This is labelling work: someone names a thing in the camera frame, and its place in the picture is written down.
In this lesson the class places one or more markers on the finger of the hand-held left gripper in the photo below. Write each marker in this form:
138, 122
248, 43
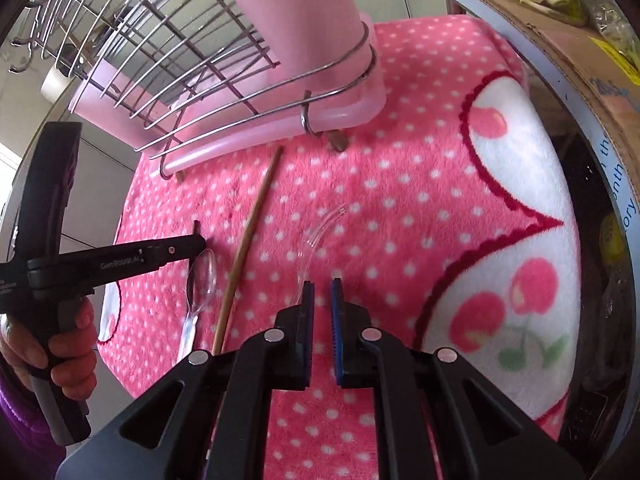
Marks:
120, 262

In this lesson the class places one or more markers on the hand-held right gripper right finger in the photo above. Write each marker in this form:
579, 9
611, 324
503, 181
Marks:
337, 312

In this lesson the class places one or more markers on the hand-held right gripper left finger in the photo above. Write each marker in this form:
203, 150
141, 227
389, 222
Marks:
307, 312

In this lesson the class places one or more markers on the clear plastic spoon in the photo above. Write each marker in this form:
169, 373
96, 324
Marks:
312, 245
200, 280

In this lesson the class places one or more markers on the pink utensil holder cup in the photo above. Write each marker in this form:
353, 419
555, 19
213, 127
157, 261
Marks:
300, 15

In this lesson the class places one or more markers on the person's left forearm purple sleeve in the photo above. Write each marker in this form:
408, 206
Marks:
20, 435

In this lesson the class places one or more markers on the person's left hand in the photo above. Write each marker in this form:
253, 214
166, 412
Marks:
72, 357

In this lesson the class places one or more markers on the dark wooden chopstick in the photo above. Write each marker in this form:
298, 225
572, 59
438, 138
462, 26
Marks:
196, 227

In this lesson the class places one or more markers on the brown wooden chopstick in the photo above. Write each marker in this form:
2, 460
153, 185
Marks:
247, 245

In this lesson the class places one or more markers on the pink polka-dot blanket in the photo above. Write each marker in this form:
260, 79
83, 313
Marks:
400, 210

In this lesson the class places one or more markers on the pink drip tray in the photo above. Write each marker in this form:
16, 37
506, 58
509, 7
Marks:
340, 105

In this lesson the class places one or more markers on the cardboard box with yellow label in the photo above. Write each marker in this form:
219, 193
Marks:
575, 60

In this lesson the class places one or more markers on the clear plastic bag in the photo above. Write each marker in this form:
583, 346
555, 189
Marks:
612, 0

